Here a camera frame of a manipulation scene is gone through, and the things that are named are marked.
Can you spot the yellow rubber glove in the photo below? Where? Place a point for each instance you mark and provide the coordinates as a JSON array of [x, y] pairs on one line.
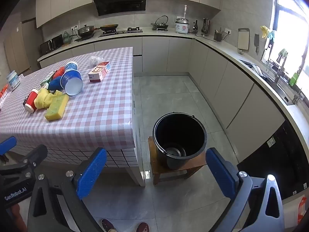
[[265, 31]]

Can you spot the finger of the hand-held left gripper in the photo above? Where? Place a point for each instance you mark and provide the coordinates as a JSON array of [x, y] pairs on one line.
[[36, 156], [7, 144]]

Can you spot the window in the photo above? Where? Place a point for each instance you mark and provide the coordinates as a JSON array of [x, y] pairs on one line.
[[289, 29]]

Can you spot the large blue paper cup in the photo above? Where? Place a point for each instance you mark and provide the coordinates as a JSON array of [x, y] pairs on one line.
[[68, 76]]

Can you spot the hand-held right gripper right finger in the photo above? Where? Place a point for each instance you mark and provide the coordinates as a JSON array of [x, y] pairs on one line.
[[221, 174]]

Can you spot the black built-in dishwasher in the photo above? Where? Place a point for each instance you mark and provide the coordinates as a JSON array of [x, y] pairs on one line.
[[277, 157]]

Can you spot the brown tall cabinet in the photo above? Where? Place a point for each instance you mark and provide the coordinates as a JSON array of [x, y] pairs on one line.
[[21, 43]]

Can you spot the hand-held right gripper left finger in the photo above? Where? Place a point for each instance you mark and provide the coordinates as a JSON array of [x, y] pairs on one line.
[[93, 171]]

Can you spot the blue cloth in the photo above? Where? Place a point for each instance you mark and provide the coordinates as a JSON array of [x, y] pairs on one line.
[[55, 83]]

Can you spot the person's right shoe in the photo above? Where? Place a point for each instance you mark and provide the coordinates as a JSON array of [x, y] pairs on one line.
[[142, 227]]

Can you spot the black kettle pot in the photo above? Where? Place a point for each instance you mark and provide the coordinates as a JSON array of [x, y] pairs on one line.
[[160, 25]]

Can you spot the black microwave oven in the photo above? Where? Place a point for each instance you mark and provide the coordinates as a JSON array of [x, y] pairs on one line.
[[49, 45]]

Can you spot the person's left shoe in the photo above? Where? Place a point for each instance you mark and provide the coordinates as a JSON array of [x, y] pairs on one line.
[[108, 224]]

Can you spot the metal utensil holder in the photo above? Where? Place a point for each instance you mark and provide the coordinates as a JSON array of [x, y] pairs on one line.
[[205, 26]]

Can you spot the white plastic container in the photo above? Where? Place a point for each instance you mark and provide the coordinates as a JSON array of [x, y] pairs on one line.
[[13, 81]]

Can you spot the clear glass bottle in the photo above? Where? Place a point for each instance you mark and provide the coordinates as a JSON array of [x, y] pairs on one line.
[[185, 11]]

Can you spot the white wall socket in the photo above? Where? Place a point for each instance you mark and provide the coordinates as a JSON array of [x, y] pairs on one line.
[[228, 31], [74, 27]]

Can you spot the steel sink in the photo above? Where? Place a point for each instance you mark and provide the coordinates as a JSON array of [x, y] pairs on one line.
[[277, 87]]

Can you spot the beige counter cabinets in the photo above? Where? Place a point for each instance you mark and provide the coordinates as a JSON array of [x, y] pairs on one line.
[[173, 53]]

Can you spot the red paper cup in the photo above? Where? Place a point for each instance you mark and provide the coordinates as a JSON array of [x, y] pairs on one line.
[[31, 100]]

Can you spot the black range hood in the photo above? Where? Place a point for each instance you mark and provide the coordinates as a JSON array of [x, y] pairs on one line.
[[118, 3]]

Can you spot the black gas stove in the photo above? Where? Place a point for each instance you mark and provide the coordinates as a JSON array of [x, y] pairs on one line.
[[125, 31]]

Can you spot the yellow sponge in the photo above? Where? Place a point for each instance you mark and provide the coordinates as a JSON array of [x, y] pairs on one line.
[[56, 108]]

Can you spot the red plastic bag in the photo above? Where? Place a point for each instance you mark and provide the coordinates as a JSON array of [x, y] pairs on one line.
[[59, 72]]

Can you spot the white cutting board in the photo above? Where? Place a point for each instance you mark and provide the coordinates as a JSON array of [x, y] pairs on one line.
[[243, 40]]

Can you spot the dark glass bottle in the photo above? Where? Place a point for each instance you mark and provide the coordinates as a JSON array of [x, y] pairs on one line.
[[195, 27]]

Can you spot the clear plastic bag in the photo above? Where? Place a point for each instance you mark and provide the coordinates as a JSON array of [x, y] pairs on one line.
[[94, 60]]

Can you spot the green vase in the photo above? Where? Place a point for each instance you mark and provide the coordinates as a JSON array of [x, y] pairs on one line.
[[66, 38]]

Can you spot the person's shoe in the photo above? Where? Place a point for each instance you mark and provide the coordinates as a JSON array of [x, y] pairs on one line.
[[108, 224], [142, 227]]

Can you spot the small chrome tap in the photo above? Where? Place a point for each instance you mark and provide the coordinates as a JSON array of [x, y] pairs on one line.
[[297, 98]]

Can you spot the light blue rag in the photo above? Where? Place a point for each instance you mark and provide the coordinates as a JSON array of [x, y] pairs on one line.
[[271, 35]]

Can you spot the wooden stool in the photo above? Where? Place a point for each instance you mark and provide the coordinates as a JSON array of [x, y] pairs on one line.
[[166, 171]]

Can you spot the pink checked tablecloth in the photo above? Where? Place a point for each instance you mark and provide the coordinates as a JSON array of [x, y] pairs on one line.
[[96, 111]]

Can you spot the red and white milk carton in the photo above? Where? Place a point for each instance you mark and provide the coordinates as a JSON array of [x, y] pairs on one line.
[[96, 76]]

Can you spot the black wok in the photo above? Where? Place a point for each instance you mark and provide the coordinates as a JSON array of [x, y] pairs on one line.
[[108, 27]]

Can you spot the red packet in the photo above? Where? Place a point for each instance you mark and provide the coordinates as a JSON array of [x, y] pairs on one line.
[[2, 92]]

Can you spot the black pot with lid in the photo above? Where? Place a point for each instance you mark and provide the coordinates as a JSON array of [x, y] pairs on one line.
[[85, 31]]

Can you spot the small blue paper cup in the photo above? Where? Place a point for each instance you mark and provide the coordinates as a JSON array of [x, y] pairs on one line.
[[71, 66]]

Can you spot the green bottle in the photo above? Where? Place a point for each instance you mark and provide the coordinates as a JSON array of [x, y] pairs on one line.
[[293, 79]]

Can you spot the yellow cloth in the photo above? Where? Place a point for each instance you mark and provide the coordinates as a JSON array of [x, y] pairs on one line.
[[43, 99]]

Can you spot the green packet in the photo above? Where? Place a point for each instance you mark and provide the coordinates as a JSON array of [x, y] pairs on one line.
[[47, 79]]

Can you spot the black cleaver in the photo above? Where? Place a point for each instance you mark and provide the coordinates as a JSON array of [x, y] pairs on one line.
[[256, 41]]

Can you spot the chrome kitchen faucet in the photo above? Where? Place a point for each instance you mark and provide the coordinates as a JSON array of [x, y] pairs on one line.
[[280, 70]]

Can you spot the white rice cooker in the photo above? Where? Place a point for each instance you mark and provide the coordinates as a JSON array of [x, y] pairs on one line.
[[181, 26]]

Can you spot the beige wall cabinets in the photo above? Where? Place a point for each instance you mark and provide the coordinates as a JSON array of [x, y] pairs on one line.
[[60, 0]]

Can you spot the black bucket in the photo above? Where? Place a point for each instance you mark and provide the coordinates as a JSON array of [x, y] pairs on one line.
[[179, 130]]

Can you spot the black chopstick holder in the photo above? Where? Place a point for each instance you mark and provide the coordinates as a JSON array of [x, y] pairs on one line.
[[217, 36]]

